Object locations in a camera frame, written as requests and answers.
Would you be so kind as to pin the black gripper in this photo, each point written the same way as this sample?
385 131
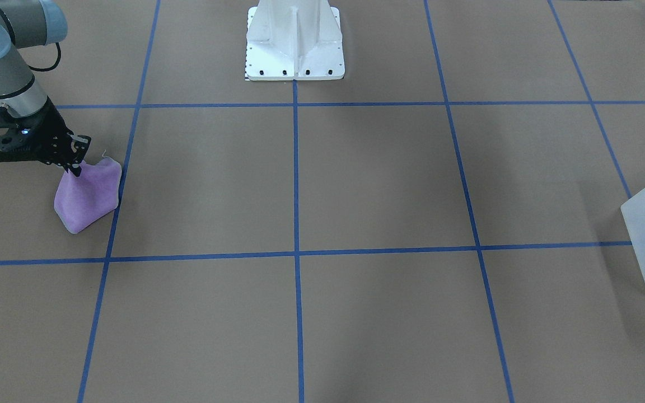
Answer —
49 130

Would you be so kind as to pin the purple microfiber cloth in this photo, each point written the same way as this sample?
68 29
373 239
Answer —
81 200

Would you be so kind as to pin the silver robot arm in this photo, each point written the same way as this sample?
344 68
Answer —
26 24

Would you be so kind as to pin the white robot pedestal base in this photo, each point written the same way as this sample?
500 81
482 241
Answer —
294 40

